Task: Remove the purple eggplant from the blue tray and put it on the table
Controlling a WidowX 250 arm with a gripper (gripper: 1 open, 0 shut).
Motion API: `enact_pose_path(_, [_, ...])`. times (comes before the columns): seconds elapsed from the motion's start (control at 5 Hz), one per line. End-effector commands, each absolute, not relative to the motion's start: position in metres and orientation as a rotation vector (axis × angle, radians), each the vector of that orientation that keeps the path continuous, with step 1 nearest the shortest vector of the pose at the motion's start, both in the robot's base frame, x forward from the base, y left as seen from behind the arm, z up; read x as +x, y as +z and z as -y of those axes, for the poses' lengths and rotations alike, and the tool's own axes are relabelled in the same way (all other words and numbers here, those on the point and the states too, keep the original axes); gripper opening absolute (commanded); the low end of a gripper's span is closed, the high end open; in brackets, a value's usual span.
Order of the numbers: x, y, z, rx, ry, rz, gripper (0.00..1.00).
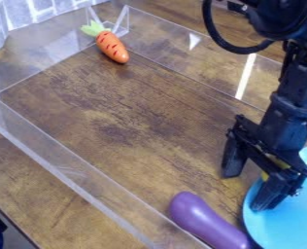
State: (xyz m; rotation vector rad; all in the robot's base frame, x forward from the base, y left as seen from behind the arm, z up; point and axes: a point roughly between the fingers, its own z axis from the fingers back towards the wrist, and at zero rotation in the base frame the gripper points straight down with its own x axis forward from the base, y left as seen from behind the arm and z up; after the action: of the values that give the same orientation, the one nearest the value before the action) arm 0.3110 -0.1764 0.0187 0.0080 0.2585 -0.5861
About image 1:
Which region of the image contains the clear acrylic enclosure wall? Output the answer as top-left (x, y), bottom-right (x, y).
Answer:
top-left (0, 0), bottom-right (281, 249)

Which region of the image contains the yellow toy lemon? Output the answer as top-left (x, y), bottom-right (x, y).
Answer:
top-left (261, 154), bottom-right (290, 182)

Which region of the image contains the blue round plate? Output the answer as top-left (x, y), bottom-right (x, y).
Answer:
top-left (242, 147), bottom-right (307, 249)

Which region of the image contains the orange toy carrot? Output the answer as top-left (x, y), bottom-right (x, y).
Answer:
top-left (80, 20), bottom-right (128, 64)

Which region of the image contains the white grid curtain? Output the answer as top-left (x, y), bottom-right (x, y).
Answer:
top-left (0, 0), bottom-right (109, 49)

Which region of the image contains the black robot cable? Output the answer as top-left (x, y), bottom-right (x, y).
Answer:
top-left (201, 0), bottom-right (276, 55)

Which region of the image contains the purple toy eggplant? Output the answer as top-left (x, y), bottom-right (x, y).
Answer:
top-left (169, 192), bottom-right (253, 249)

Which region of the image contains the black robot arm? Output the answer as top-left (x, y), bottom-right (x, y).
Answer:
top-left (223, 0), bottom-right (307, 211)

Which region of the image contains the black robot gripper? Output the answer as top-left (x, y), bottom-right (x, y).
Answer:
top-left (221, 92), bottom-right (307, 212)

